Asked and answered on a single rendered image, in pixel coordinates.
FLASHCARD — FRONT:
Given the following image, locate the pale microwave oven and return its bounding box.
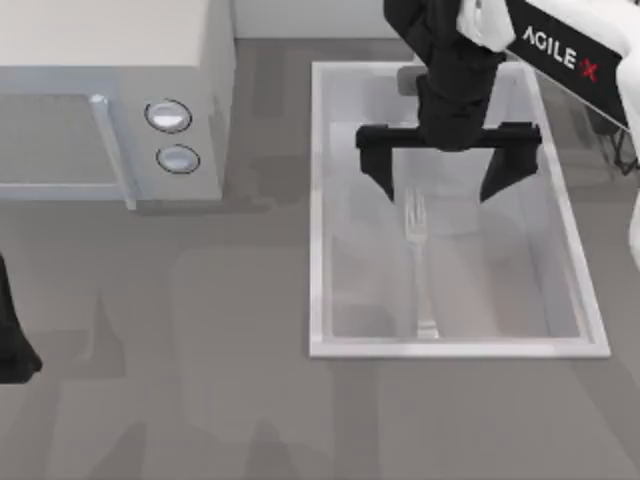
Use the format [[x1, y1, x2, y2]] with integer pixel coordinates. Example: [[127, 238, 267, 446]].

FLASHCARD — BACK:
[[0, 0, 238, 212]]

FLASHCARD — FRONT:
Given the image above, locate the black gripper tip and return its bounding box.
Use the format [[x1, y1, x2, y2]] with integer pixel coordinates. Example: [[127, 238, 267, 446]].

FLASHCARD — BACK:
[[0, 253, 44, 387]]

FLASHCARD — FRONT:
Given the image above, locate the white sink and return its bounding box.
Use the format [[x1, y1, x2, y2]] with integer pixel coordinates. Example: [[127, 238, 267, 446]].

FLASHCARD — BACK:
[[308, 60, 613, 360]]

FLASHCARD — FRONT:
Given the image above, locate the small silver microwave knob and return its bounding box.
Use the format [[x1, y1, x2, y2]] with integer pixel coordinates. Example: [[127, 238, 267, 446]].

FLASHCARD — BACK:
[[155, 144, 202, 176]]

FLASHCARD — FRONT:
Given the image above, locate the microwave oven door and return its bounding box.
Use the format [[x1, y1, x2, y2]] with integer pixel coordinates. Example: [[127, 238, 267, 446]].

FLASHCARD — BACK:
[[0, 93, 137, 202]]

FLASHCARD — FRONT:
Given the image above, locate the silver fork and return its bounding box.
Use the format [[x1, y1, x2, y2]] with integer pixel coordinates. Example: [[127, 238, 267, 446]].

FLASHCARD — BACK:
[[401, 188, 442, 342]]

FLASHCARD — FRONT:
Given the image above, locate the metal microwave door handle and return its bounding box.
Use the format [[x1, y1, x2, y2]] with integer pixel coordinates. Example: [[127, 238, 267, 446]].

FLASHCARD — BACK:
[[88, 93, 140, 212]]

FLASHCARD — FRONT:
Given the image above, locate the large silver microwave knob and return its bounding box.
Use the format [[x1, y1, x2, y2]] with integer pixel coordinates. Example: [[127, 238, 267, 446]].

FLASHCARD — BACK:
[[143, 98, 194, 135]]

